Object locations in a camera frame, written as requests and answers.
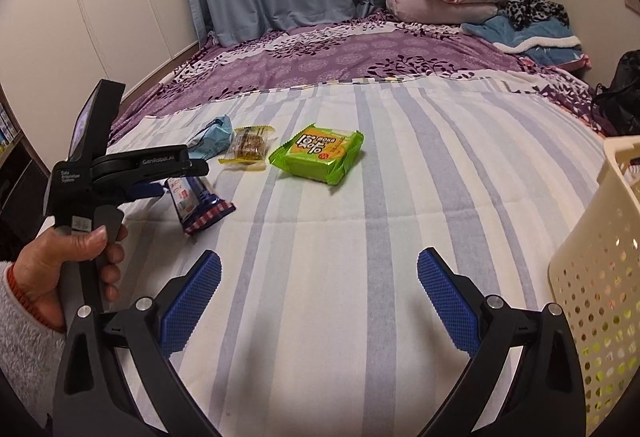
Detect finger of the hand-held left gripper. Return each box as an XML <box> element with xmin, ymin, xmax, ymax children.
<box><xmin>164</xmin><ymin>158</ymin><xmax>210</xmax><ymax>180</ymax></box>
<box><xmin>120</xmin><ymin>180</ymin><xmax>167</xmax><ymax>204</ymax></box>

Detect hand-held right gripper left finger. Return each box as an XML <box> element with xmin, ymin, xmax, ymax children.
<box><xmin>52</xmin><ymin>249</ymin><xmax>223</xmax><ymax>437</ymax></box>

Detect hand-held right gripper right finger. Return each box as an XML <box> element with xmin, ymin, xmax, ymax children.
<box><xmin>416</xmin><ymin>247</ymin><xmax>588</xmax><ymax>437</ymax></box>

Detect blue checked snack packet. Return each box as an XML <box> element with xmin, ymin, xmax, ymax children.
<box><xmin>167</xmin><ymin>174</ymin><xmax>236</xmax><ymax>236</ymax></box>

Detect cream perforated plastic basket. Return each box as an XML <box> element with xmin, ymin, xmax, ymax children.
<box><xmin>548</xmin><ymin>136</ymin><xmax>640</xmax><ymax>437</ymax></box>

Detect person's left forearm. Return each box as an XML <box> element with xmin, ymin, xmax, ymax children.
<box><xmin>0</xmin><ymin>259</ymin><xmax>68</xmax><ymax>398</ymax></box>

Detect person's left hand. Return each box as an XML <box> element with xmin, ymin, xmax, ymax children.
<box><xmin>11</xmin><ymin>224</ymin><xmax>128</xmax><ymax>333</ymax></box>

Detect light blue snack packet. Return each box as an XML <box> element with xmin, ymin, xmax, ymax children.
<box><xmin>187</xmin><ymin>116</ymin><xmax>235</xmax><ymax>158</ymax></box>

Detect clear wrapped snack bar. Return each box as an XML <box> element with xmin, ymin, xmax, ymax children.
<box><xmin>218</xmin><ymin>126</ymin><xmax>277</xmax><ymax>166</ymax></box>

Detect dark wooden shelf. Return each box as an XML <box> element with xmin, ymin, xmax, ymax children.
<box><xmin>0</xmin><ymin>100</ymin><xmax>36</xmax><ymax>178</ymax></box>

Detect striped bed sheet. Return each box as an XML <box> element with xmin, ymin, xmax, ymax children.
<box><xmin>107</xmin><ymin>77</ymin><xmax>621</xmax><ymax>437</ymax></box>

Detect small green snack packet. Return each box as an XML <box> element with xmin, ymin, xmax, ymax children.
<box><xmin>269</xmin><ymin>123</ymin><xmax>365</xmax><ymax>187</ymax></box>

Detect purple floral bed sheet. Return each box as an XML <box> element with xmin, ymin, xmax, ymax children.
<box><xmin>107</xmin><ymin>12</ymin><xmax>621</xmax><ymax>153</ymax></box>

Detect black bag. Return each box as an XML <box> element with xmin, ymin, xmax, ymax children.
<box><xmin>592</xmin><ymin>50</ymin><xmax>640</xmax><ymax>138</ymax></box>

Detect blue fleece blanket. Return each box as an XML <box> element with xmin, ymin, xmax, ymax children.
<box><xmin>460</xmin><ymin>14</ymin><xmax>585</xmax><ymax>66</ymax></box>

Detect lilac folded duvet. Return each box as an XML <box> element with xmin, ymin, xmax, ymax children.
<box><xmin>386</xmin><ymin>0</ymin><xmax>506</xmax><ymax>24</ymax></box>

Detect leopard print cloth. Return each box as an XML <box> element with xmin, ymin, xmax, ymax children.
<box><xmin>501</xmin><ymin>0</ymin><xmax>571</xmax><ymax>30</ymax></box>

